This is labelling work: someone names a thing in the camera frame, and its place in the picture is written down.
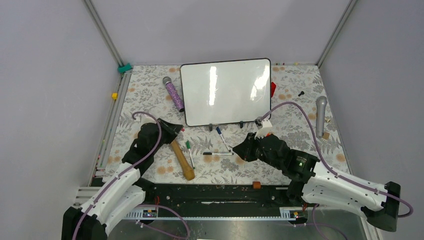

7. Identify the white whiteboard black frame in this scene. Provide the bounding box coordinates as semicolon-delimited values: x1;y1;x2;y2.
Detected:
180;58;271;127

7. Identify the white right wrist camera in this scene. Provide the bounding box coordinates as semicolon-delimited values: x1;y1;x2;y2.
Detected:
255;118;273;139

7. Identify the silver grey microphone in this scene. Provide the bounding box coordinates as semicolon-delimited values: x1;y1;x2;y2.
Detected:
315;96;328;138

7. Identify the floral patterned mat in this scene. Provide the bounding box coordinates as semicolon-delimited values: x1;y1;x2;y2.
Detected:
101;64;353;186

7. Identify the small brown wooden cube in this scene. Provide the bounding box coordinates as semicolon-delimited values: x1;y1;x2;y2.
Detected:
322;132;330;140

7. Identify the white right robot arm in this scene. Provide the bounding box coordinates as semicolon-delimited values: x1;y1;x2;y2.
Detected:
233;132;401;232

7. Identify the small yellow cube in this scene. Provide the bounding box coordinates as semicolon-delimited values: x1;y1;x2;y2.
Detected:
111;92;118;100

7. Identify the teal block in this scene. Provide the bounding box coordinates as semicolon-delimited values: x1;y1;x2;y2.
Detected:
117;63;133;74

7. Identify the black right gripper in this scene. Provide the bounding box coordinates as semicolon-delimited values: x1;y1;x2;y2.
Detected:
232;131;283;170

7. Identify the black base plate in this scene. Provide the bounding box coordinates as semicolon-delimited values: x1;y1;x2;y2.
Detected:
135;178;312;219

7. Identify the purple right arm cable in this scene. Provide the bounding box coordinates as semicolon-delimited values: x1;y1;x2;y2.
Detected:
258;101;415;218

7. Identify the red object behind whiteboard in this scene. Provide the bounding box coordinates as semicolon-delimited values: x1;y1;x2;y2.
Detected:
270;82;277;98

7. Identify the orange brown cylinder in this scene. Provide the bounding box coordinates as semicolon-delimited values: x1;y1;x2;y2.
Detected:
252;181;262;190

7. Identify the purple glitter microphone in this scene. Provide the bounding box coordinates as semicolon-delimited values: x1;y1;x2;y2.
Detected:
162;76;185;113

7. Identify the black cap marker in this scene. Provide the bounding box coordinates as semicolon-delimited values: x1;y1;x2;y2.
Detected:
202;152;234;156

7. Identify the blue cap marker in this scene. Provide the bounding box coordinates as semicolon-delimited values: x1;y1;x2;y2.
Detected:
216;126;232;152

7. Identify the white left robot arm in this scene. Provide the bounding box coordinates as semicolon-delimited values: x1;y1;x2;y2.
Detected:
61;117;183;240

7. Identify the green cap marker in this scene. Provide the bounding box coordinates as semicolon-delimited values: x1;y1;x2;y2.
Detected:
185;140;196;170

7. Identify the wooden microphone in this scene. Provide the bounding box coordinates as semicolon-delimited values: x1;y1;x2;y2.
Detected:
170;140;195;181

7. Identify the slotted grey cable duct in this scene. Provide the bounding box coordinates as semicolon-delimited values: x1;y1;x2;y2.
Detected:
122;207;299;222

